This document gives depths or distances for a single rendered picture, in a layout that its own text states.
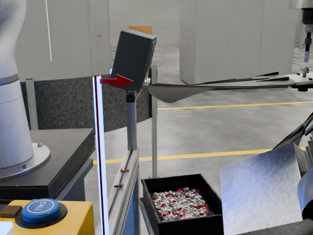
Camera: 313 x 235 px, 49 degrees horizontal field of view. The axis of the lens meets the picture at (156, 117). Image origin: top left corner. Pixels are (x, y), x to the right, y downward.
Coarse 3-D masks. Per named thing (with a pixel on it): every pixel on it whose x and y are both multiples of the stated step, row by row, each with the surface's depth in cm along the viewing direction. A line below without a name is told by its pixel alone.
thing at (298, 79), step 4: (312, 72) 60; (292, 76) 59; (296, 76) 59; (300, 76) 58; (308, 76) 57; (312, 76) 57; (296, 80) 56; (300, 80) 55; (304, 80) 55; (308, 80) 54; (312, 80) 53; (296, 84) 53; (300, 84) 53
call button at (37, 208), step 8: (32, 200) 39; (40, 200) 39; (48, 200) 39; (56, 200) 39; (24, 208) 37; (32, 208) 37; (40, 208) 37; (48, 208) 37; (56, 208) 38; (24, 216) 37; (32, 216) 36; (40, 216) 36; (48, 216) 37; (56, 216) 37
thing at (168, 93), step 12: (276, 72) 60; (156, 84) 50; (168, 84) 49; (192, 84) 57; (204, 84) 53; (216, 84) 53; (228, 84) 52; (240, 84) 52; (252, 84) 52; (264, 84) 52; (276, 84) 52; (288, 84) 52; (156, 96) 64; (168, 96) 66; (180, 96) 68
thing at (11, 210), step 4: (4, 208) 38; (8, 208) 38; (12, 208) 38; (16, 208) 38; (20, 208) 39; (0, 212) 38; (4, 212) 38; (8, 212) 38; (12, 212) 38; (16, 212) 38; (0, 216) 38; (4, 216) 37; (8, 216) 37; (12, 216) 37
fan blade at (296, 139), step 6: (312, 114) 70; (306, 120) 71; (300, 126) 67; (306, 126) 66; (294, 132) 68; (300, 132) 65; (288, 138) 69; (294, 138) 66; (300, 138) 84; (282, 144) 70
